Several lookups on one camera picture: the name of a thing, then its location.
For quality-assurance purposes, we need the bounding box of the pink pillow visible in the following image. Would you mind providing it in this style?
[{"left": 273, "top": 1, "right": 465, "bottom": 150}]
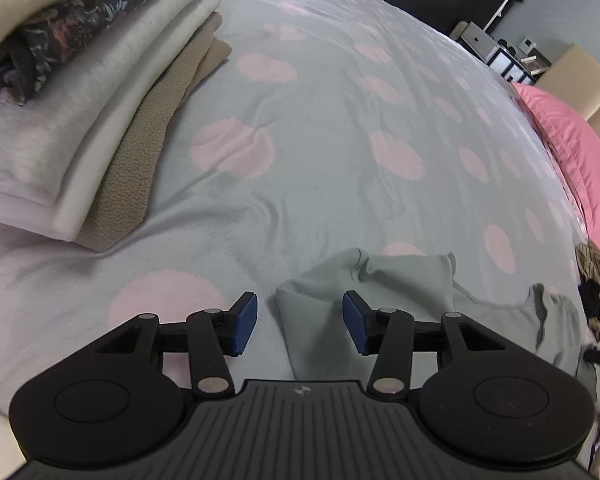
[{"left": 512, "top": 82, "right": 600, "bottom": 261}]

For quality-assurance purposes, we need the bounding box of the beige padded headboard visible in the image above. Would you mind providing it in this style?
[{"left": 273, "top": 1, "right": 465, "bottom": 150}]
[{"left": 535, "top": 42, "right": 600, "bottom": 161}]

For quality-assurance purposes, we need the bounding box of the light grey fleece folded garment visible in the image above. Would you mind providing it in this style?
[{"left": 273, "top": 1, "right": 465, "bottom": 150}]
[{"left": 0, "top": 0, "right": 216, "bottom": 211}]

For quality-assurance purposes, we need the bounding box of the tan textured folded garment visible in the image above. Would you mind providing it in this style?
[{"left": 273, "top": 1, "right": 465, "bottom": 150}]
[{"left": 77, "top": 12, "right": 233, "bottom": 253}]

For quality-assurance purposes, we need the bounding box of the white nightstand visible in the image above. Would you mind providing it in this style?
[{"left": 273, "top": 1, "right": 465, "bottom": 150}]
[{"left": 452, "top": 20, "right": 538, "bottom": 86}]

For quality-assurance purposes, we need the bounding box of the light grey-blue shirt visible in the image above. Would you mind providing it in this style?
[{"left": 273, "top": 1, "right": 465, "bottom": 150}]
[{"left": 275, "top": 247, "right": 600, "bottom": 411}]

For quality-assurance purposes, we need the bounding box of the bed with polka dot sheet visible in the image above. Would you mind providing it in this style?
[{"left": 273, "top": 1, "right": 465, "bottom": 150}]
[{"left": 0, "top": 0, "right": 600, "bottom": 480}]

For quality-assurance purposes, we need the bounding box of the white folded garment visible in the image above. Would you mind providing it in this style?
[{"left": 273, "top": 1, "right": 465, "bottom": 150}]
[{"left": 52, "top": 0, "right": 223, "bottom": 241}]

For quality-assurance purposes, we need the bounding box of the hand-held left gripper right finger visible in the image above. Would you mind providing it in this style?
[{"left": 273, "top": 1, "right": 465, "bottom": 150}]
[{"left": 342, "top": 290, "right": 506, "bottom": 395}]

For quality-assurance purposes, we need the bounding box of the dark floral folded garment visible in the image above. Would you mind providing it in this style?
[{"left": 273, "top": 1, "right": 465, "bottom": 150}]
[{"left": 0, "top": 0, "right": 191, "bottom": 106}]

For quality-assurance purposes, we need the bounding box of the pile of unfolded clothes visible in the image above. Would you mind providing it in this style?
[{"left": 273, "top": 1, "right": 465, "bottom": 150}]
[{"left": 575, "top": 241, "right": 600, "bottom": 341}]

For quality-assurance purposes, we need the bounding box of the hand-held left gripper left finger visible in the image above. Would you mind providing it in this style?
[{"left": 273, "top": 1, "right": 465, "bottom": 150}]
[{"left": 97, "top": 291, "right": 258, "bottom": 395}]

